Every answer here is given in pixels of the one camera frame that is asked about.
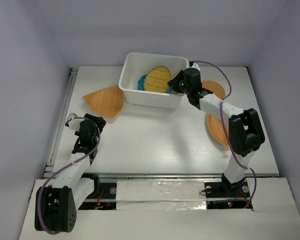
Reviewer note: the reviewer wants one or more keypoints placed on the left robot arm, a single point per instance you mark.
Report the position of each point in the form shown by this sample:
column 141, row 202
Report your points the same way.
column 59, row 198

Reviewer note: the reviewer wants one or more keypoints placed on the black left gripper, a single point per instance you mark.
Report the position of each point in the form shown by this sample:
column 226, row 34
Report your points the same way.
column 98, row 121

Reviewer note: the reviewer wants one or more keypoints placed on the orange teardrop woven tray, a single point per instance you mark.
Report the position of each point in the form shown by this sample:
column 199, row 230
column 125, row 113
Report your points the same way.
column 106, row 102

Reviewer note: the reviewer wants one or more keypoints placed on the white plastic bin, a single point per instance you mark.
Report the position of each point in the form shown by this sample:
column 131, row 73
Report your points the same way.
column 138, row 64

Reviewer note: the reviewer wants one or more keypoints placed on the round green-trimmed bamboo plate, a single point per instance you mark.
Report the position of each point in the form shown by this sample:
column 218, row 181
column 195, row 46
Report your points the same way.
column 156, row 80

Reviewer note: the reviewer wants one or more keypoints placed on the orange leaf-shaped woven tray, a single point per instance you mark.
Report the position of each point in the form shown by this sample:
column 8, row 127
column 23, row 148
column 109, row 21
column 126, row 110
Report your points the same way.
column 216, row 130

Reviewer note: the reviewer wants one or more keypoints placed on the aluminium rail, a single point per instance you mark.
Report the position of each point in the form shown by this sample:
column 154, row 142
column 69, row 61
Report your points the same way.
column 61, row 121
column 167, row 176

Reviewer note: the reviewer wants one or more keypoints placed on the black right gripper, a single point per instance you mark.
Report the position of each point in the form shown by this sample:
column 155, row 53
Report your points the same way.
column 174, row 82

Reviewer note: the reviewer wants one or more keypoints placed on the aluminium left rail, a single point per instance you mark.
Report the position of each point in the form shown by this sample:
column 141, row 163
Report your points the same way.
column 61, row 121

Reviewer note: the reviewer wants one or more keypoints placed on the aluminium front rail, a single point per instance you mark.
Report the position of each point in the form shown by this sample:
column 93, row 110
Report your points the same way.
column 167, row 176

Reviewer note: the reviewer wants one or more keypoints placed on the blue polka dot plate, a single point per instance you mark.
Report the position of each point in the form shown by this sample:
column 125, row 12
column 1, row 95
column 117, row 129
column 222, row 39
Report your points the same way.
column 141, row 81

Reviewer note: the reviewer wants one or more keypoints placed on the round orange woven plate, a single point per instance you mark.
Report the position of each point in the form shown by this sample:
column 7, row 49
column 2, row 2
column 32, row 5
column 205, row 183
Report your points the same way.
column 215, row 87

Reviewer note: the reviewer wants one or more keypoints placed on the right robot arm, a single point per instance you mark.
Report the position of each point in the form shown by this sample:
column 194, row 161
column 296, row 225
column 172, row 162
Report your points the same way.
column 240, row 129

